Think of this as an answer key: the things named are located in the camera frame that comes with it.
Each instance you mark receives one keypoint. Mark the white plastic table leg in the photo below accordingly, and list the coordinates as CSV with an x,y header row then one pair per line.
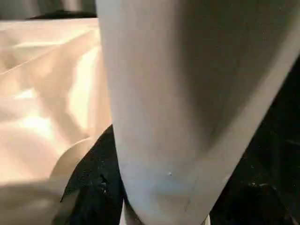
x,y
175,93

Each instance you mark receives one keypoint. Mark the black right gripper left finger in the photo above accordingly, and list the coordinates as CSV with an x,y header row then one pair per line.
x,y
98,187

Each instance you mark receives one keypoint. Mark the white plastic table top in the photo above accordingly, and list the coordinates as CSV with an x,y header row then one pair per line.
x,y
35,93

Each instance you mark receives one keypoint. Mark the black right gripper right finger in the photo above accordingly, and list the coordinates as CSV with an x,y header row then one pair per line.
x,y
262,199

